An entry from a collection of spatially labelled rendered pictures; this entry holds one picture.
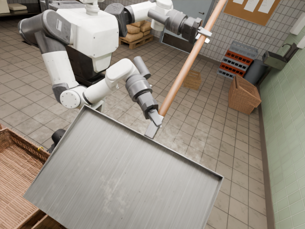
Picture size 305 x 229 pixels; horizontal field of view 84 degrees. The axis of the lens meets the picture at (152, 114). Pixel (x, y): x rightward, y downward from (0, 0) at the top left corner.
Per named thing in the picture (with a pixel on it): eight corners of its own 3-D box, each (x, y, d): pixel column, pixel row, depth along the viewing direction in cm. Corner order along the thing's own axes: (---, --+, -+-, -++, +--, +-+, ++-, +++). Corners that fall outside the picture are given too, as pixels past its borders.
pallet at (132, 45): (132, 49, 421) (133, 43, 411) (105, 38, 437) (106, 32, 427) (152, 40, 510) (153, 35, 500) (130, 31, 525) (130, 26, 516)
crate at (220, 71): (239, 82, 418) (243, 77, 408) (216, 73, 429) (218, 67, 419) (239, 76, 448) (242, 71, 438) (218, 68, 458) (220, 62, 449)
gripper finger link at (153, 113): (155, 127, 59) (147, 112, 61) (163, 123, 59) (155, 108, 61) (155, 126, 57) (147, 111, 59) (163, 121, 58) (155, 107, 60)
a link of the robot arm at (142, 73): (123, 89, 63) (112, 67, 66) (135, 98, 73) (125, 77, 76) (149, 72, 61) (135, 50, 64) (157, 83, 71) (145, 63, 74)
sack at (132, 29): (140, 33, 434) (141, 27, 425) (131, 35, 408) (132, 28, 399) (121, 25, 453) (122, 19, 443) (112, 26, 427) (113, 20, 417)
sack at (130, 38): (130, 43, 410) (130, 37, 400) (118, 38, 419) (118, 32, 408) (143, 38, 454) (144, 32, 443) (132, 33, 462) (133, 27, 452)
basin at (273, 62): (264, 92, 353) (299, 47, 293) (247, 85, 360) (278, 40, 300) (263, 83, 387) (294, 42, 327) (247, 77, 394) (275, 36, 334)
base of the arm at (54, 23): (22, 48, 64) (13, 16, 62) (52, 52, 76) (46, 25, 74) (49, 40, 59) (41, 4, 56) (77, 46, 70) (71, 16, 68)
